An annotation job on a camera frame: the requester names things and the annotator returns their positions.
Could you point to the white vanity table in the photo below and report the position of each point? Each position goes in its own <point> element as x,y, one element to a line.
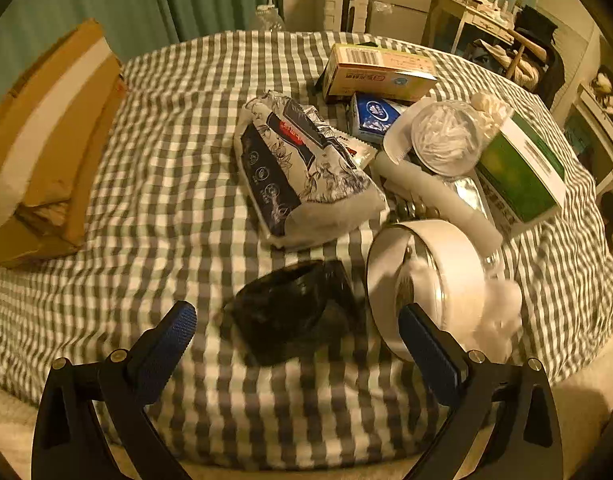
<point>479,20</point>

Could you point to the clear plastic comb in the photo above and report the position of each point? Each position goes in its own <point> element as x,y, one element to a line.
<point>397,140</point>

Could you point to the clear plastic bottle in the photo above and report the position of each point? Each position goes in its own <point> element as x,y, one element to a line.
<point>270,19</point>

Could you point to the silver foil packet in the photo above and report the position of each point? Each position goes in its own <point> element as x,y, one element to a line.
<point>469,189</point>

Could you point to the blue tissue packet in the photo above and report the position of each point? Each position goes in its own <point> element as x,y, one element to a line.
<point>374,117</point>

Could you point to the green curtain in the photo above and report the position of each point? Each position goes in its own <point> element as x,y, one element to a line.
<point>136,0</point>

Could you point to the brown cardboard box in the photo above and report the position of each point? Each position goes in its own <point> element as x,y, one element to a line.
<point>51,110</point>

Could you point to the white and navy snack bag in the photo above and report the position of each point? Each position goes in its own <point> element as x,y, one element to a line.
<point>296,175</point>

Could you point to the white suitcase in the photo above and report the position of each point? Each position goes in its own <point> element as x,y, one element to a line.
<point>336,2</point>

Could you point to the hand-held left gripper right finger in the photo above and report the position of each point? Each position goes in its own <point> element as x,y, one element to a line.
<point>431,350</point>

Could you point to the metal-capped battery pack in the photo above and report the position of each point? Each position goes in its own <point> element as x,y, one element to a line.
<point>416,208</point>

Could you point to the small white sachet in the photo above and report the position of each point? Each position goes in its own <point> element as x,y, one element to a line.
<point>360,152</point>

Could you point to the large white tape roll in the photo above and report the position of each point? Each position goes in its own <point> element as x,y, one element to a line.
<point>456,260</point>

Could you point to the checkered cloth covered desktop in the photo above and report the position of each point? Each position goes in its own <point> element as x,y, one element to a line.
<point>161,185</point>

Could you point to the cream clothes pile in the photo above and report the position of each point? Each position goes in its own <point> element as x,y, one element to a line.
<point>523,70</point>

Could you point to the translucent white plastic tube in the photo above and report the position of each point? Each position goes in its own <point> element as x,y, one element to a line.
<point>446,202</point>

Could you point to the beige cardboard box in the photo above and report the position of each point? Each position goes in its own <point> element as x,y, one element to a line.
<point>376,72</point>

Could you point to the black plastic bag roll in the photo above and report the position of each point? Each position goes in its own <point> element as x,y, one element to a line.
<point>286,310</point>

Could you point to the black garment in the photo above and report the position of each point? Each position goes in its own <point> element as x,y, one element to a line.
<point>538,25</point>

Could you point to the green cardboard box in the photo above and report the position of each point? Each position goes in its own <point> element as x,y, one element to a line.
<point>521,180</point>

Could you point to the wooden chair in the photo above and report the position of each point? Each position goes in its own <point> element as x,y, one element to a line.
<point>522,44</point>

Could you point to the round cotton swab container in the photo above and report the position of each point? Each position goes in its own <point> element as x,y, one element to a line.
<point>444,135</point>

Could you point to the white shelf unit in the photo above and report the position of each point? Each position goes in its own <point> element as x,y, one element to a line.
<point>598,110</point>

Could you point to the white plush toy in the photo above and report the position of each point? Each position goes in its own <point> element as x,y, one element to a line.
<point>493,320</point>

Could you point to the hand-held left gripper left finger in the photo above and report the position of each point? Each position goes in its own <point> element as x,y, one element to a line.
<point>171,340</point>

